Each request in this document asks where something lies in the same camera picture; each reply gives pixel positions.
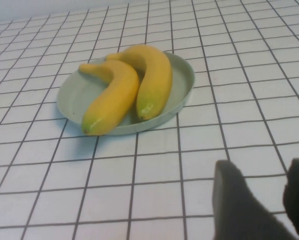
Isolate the yellow plastic banana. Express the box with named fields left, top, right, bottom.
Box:
left=78, top=59, right=140, bottom=136
left=105, top=44, right=174, bottom=121

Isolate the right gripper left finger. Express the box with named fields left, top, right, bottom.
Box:
left=212, top=159, right=299, bottom=240

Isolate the light blue plastic plate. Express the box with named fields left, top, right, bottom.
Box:
left=57, top=51, right=196, bottom=136

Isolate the white grid tablecloth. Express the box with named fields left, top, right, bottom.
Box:
left=0, top=0, right=299, bottom=240

